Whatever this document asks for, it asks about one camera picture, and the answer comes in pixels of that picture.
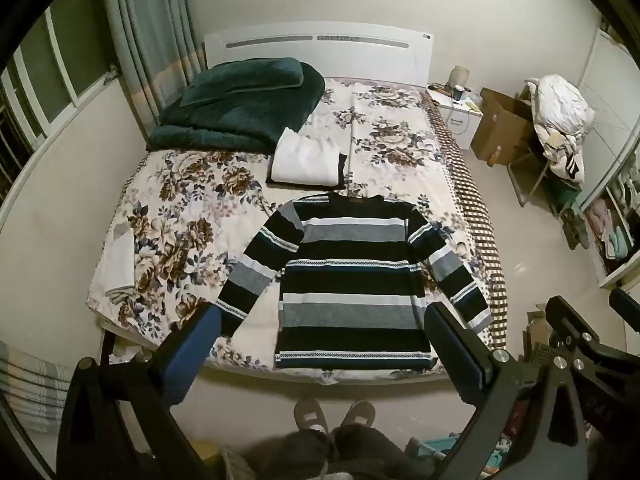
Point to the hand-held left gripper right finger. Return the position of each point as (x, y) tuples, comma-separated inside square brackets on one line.
[(455, 355)]

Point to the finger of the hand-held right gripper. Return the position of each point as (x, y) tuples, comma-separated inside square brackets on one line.
[(627, 307), (570, 330)]

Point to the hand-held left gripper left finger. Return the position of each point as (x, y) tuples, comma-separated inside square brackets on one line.
[(192, 355)]

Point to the black grey striped sweater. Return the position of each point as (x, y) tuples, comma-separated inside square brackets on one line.
[(350, 320)]

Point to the pile of white clothes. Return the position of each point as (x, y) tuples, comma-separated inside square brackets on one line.
[(560, 105)]

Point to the small cardboard box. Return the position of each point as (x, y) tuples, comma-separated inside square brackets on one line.
[(537, 340)]

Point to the dark slippers pair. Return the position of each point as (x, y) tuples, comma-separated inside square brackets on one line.
[(575, 230)]

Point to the yellow box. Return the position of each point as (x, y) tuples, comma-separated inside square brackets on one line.
[(207, 452)]

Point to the person's right slipper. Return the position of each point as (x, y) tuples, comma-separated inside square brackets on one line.
[(361, 414)]

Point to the person's slipper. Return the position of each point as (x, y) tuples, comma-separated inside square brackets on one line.
[(361, 414), (310, 415)]

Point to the white folded cloth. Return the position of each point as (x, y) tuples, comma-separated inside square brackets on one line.
[(122, 265)]

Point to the person's right leg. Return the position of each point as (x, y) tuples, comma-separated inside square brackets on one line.
[(375, 452)]

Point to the person's leg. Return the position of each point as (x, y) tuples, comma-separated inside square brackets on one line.
[(375, 452), (295, 455)]

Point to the person's left slipper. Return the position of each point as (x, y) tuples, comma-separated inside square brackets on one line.
[(310, 415)]

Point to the person's left leg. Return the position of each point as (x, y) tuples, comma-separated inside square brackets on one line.
[(295, 455)]

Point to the bed with floral sheet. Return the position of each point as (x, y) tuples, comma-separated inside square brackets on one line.
[(200, 200)]

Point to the folding chair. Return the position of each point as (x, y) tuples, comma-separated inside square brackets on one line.
[(540, 175)]

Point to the striped folded quilt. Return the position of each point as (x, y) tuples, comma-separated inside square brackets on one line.
[(30, 390)]

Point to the large cardboard box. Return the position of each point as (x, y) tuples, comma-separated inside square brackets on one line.
[(500, 125)]

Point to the white folded garment black trim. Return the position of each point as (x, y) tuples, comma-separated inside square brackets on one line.
[(305, 160)]

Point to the white nightstand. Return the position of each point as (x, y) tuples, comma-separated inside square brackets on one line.
[(462, 120)]

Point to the dark green blanket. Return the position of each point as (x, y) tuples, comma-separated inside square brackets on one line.
[(225, 120)]

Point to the dark cup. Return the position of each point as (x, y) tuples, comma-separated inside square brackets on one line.
[(459, 94)]

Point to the beige table lamp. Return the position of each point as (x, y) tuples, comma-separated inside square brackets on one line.
[(458, 77)]

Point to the dark green pillow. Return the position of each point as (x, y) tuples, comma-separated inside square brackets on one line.
[(240, 80)]

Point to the window with metal grille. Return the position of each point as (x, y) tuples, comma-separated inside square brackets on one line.
[(50, 85)]

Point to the grey green curtain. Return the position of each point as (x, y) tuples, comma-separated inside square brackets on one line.
[(145, 35)]

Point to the white bed headboard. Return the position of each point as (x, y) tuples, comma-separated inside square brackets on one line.
[(320, 55)]

